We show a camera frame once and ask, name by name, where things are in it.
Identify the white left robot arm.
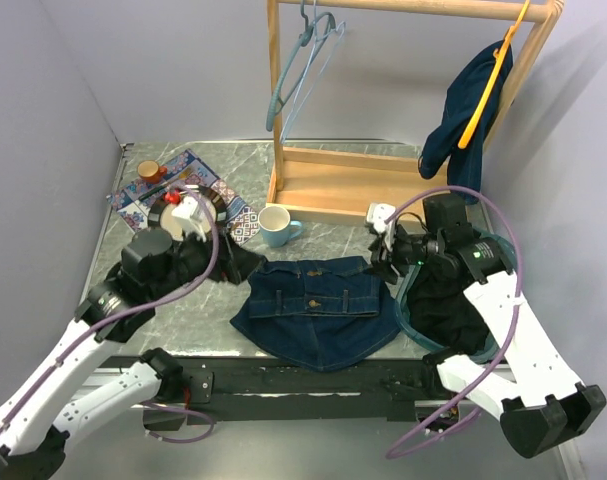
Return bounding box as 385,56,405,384
0,228,265,479

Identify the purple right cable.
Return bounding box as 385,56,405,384
385,185,525,460

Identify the teal plastic basket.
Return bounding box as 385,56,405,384
394,224,514,364

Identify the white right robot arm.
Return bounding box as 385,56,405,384
365,188,607,458

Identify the orange small cup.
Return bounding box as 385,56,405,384
137,160,168,185

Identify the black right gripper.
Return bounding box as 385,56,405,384
361,221,444,285

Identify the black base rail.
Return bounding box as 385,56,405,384
177,357,454,422

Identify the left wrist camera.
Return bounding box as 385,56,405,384
160,190,218,241

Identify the blue patterned placemat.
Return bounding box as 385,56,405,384
107,149,259,245

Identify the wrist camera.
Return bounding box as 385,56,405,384
160,190,218,241
365,202,396,235

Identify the dark denim skirt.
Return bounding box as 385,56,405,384
418,40,513,191

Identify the teal plastic hanger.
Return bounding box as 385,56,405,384
265,1,342,132

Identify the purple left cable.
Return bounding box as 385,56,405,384
0,184,221,451

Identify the striped rim dinner plate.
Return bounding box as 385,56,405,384
147,185,228,230

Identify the green handled fork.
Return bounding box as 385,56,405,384
138,167,192,202

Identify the black garment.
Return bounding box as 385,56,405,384
406,261,489,355

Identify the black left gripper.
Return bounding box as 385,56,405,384
150,216,266,298

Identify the light blue mug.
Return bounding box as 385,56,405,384
258,205,303,248

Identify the light blue wire hanger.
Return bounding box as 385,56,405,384
265,1,346,144

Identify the yellow plastic hanger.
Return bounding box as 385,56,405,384
457,0,530,150

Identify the wooden clothes rack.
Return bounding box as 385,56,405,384
266,0,565,225

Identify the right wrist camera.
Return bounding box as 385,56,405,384
365,202,396,235

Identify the purple cable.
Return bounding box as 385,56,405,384
385,185,525,460
0,184,221,451

